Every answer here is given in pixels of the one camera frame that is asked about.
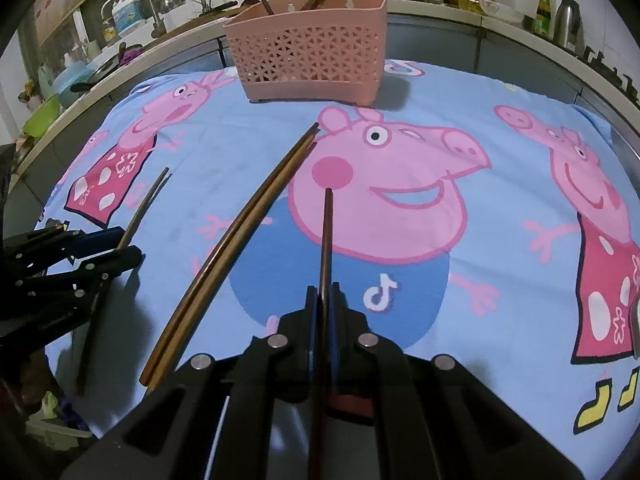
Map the steel kettle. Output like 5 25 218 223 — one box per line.
554 0 583 51

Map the black gas stove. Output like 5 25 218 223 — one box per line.
575 44 640 112

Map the green glass bottle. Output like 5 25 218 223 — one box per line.
534 0 554 39

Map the colourful wall poster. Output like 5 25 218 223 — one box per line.
32 0 131 43

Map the clear plastic bottle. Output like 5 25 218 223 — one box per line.
37 62 56 101

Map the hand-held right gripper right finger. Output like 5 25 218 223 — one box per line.
329 284 586 480

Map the reddish brown chopstick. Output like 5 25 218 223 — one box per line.
306 187 335 480

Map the blue cartoon pig printed blanket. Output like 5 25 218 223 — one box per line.
34 57 640 480

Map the thin dark chopstick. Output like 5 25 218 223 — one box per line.
75 167 170 397
116 172 173 251

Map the pink plastic utensil basket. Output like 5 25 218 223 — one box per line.
222 0 390 106

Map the white ceramic bowl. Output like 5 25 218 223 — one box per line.
478 0 522 24

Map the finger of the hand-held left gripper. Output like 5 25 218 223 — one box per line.
0 246 143 322
0 220 126 281

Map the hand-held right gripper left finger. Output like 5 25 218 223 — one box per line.
60 285 322 480

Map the tall steel faucet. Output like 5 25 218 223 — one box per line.
101 0 167 39

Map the glossy brown chopstick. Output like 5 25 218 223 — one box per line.
145 130 321 392
139 122 320 384

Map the white jug with blue label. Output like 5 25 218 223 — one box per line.
112 0 149 37

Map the light blue plastic container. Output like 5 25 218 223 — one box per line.
52 61 94 109

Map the black frying pan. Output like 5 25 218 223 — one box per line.
70 42 127 94

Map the green plastic bowl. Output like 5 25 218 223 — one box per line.
22 95 62 139

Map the wooden cutting board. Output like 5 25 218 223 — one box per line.
165 1 242 44

